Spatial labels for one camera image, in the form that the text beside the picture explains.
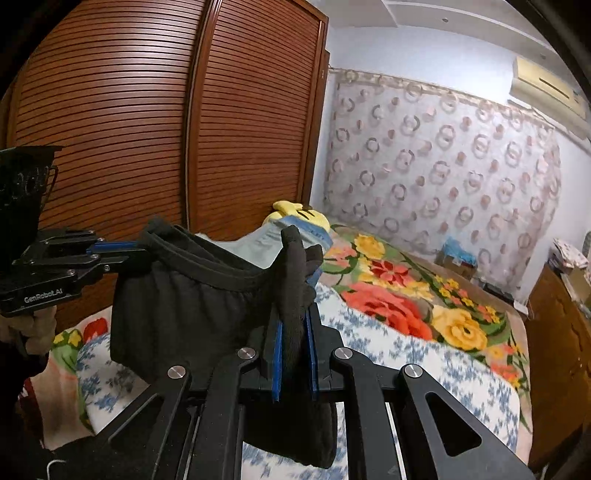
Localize wooden side cabinet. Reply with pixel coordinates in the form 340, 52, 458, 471
526, 265, 591, 472

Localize folded grey pants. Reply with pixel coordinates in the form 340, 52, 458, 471
196, 224, 291, 269

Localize blue floral white bedsheet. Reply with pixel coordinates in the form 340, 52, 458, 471
74, 281, 522, 480

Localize yellow plush toy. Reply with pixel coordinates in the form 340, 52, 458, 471
263, 200, 331, 234

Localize wall air conditioner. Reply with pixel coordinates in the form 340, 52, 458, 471
508, 55, 591, 139

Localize colourful floral blanket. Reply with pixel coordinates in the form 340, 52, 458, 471
46, 224, 532, 402

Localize brown slatted wooden wardrobe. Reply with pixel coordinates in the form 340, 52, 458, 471
0, 0, 331, 333

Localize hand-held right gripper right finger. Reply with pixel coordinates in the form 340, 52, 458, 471
305, 307, 532, 480

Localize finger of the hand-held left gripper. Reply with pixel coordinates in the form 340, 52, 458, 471
39, 228, 148, 256
14, 255, 130, 283

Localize cardboard box with blue cloth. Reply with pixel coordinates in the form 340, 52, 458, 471
438, 237, 479, 281

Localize ring patterned sheer curtain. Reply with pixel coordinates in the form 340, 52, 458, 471
323, 69, 563, 301

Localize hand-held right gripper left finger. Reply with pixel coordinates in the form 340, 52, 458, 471
108, 300, 286, 480

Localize black pants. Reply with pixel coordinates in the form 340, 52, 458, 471
110, 218, 340, 469

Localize person's left hand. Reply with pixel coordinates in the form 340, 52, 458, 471
0, 305, 58, 357

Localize person's dark clothing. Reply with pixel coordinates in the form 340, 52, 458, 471
0, 342, 121, 480

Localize pile of papers and boxes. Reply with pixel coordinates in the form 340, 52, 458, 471
551, 235, 591, 320

